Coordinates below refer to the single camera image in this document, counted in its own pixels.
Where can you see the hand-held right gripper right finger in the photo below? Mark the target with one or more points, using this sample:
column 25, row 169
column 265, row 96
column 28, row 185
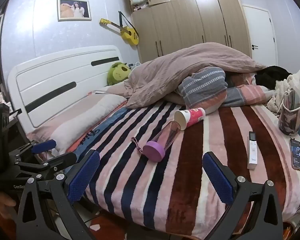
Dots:
column 217, row 181

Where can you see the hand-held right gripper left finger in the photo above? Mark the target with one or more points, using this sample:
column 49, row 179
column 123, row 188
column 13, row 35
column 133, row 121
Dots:
column 83, row 177

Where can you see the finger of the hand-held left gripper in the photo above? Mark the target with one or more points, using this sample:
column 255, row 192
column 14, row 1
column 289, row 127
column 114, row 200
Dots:
column 62, row 159
column 43, row 146

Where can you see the white and pink paper cup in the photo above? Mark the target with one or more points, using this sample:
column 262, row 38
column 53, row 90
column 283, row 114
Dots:
column 191, row 118

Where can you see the person's left hand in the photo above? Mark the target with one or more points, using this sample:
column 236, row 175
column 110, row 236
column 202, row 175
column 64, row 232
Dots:
column 3, row 202

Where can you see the striped plush blanket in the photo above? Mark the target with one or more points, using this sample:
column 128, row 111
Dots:
column 185, row 180

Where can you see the pink pillow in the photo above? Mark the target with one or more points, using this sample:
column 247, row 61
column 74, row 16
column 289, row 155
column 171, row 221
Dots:
column 62, row 120

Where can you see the white remote control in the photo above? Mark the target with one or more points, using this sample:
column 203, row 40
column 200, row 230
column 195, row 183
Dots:
column 252, row 152

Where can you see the long white pillow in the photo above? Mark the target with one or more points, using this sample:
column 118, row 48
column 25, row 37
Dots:
column 90, row 116

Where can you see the clear bottle with purple lid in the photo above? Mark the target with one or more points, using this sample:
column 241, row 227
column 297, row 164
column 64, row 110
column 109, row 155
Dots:
column 162, row 140

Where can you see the white bed headboard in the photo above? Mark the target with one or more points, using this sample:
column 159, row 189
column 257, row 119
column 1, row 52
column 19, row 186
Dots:
column 65, row 67

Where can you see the smartphone in clear case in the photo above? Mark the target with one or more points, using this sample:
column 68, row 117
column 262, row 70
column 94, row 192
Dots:
column 297, row 155

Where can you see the pink and grey plaid quilt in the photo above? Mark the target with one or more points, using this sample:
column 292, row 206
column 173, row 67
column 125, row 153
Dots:
column 247, row 91

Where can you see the grey striped pillow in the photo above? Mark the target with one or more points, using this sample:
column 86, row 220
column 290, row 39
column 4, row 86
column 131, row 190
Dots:
column 205, row 86

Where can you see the printed paper bag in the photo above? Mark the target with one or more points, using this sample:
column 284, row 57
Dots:
column 290, row 116

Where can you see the green plush toy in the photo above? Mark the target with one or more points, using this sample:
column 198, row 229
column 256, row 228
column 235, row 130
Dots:
column 118, row 73

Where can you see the black cloth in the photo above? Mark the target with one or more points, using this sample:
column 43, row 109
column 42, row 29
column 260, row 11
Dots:
column 272, row 76

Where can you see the dusty pink duvet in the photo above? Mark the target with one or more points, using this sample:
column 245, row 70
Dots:
column 185, row 65

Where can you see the yellow guitar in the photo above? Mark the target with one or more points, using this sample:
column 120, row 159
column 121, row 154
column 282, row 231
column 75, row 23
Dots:
column 128, row 33

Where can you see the white door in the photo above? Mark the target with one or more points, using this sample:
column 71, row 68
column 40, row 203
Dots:
column 258, row 30

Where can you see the wooden wardrobe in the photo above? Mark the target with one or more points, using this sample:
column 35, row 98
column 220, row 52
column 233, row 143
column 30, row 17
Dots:
column 190, row 17

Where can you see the framed wall photo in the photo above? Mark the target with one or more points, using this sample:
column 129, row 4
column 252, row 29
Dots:
column 74, row 9

